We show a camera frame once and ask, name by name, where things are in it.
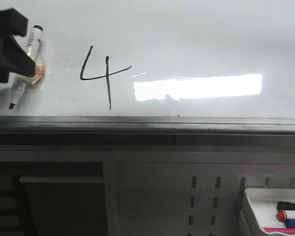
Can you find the black marker cap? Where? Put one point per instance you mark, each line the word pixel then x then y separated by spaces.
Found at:
pixel 285 206

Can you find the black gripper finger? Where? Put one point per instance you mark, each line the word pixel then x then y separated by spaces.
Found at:
pixel 12 23

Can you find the dark cabinet with shelf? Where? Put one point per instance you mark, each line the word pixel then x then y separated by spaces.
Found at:
pixel 52 199

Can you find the grey whiteboard ledge tray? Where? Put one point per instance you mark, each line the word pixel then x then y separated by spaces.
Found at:
pixel 145 125

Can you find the red capped marker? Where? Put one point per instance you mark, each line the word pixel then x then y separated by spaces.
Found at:
pixel 284 215

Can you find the white black whiteboard marker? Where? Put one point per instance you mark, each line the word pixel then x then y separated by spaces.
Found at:
pixel 33 72

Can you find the white plastic storage bin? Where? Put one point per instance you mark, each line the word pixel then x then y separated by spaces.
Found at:
pixel 259 210

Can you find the white pegboard panel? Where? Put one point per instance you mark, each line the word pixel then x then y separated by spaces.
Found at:
pixel 150 193

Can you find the white glossy whiteboard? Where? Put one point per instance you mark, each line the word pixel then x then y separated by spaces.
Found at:
pixel 185 58

